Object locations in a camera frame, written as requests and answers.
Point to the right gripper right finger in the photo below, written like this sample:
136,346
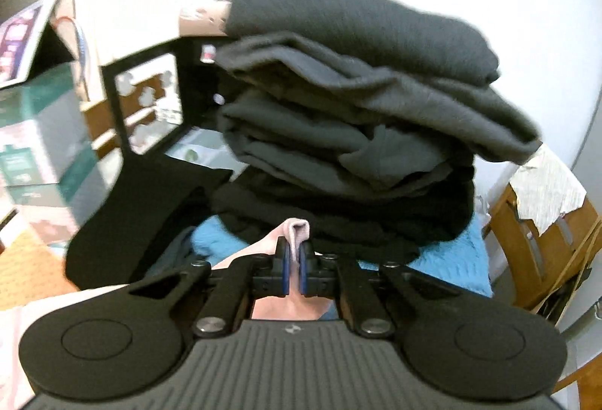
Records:
342,280

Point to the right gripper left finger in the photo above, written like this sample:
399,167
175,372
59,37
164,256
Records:
234,290

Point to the black folded garment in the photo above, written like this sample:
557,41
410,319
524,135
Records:
369,229

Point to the teal knitted sweater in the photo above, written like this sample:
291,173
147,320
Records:
463,262

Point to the lower teal pink carton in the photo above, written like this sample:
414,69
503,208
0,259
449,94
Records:
56,212

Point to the teal pink carton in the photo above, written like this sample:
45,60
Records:
56,212
47,157

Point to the black water dispenser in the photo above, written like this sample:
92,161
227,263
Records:
164,102

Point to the orange patterned table mat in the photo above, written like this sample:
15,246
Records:
30,271

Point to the wooden chair far side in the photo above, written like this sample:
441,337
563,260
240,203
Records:
541,264

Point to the upper teal pink carton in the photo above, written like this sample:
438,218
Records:
47,157

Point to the tablet with white frame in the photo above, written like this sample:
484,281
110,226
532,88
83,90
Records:
20,37

